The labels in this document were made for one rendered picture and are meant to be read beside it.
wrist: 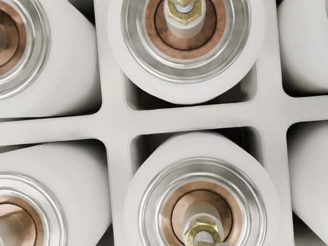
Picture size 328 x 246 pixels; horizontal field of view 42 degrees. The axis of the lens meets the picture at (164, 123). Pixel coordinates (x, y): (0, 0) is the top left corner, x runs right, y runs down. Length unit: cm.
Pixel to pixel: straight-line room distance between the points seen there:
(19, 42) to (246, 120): 17
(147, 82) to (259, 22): 7
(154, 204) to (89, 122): 10
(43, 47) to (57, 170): 8
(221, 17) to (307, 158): 12
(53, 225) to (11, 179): 4
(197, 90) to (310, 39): 7
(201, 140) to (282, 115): 9
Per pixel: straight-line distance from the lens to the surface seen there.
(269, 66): 33
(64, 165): 29
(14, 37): 28
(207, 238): 21
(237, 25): 26
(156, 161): 26
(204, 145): 26
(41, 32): 27
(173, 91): 25
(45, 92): 27
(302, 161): 32
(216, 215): 24
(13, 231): 27
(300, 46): 30
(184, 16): 22
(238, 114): 32
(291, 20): 31
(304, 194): 31
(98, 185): 32
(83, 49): 30
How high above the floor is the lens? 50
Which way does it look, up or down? 86 degrees down
